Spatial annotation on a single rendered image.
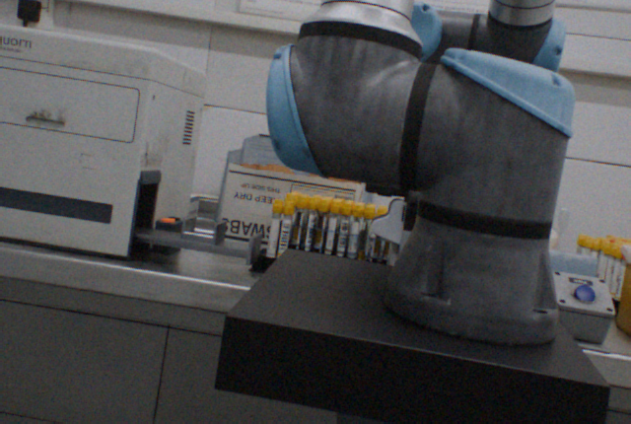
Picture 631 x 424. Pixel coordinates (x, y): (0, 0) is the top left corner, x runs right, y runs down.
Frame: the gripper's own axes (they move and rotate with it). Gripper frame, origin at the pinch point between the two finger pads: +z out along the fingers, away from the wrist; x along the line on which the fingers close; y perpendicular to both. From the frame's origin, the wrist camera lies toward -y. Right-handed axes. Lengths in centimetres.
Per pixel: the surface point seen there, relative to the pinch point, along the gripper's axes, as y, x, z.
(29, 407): 76, -59, 56
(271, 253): 19.6, -1.4, 3.1
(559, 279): -19.7, 8.7, -1.3
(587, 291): -22.4, 11.5, -0.7
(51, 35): 53, 6, -23
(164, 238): 34.2, 5.6, 2.2
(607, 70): -39, -50, -39
